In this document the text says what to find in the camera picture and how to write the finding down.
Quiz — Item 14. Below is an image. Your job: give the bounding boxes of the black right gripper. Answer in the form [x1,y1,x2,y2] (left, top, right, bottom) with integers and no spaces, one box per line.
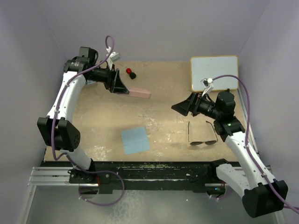
[171,91,221,120]

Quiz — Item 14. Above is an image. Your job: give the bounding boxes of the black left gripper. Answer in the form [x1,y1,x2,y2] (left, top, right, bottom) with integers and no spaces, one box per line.
[88,63,129,94]

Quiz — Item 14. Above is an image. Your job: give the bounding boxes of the pink glasses case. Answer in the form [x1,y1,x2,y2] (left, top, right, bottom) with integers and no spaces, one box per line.
[128,87,151,99]

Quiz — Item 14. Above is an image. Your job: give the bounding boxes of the blue cleaning cloth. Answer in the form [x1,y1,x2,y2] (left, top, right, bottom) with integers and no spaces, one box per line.
[121,127,150,155]

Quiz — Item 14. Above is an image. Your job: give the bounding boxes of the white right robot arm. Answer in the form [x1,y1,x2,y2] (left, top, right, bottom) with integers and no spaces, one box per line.
[171,91,288,218]

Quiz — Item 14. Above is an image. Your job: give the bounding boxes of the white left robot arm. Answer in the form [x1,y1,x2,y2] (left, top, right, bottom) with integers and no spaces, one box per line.
[37,47,129,183]

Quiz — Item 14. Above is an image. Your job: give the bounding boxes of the gold aviator sunglasses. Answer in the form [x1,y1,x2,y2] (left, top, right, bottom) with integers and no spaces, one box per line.
[187,120,218,146]

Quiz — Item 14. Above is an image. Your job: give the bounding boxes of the red and black bottle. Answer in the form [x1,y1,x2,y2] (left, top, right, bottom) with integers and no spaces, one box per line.
[126,68,136,79]

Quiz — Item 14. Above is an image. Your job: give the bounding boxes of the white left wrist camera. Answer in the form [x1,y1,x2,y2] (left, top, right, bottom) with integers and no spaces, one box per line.
[106,47,121,63]

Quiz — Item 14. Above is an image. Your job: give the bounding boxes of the small whiteboard wooden frame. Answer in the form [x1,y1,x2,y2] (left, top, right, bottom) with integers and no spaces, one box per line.
[190,55,239,92]

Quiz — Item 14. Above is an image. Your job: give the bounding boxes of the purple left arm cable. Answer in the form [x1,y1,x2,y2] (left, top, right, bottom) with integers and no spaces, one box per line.
[50,35,126,207]

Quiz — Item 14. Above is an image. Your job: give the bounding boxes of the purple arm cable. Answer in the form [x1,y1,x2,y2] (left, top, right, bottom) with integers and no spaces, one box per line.
[50,35,126,207]
[209,74,299,210]

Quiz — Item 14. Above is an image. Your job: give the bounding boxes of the aluminium frame rail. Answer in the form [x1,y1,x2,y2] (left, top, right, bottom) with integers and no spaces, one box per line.
[27,166,73,187]

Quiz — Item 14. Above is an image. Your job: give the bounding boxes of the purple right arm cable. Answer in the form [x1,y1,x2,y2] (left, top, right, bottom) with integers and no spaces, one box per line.
[209,74,299,210]

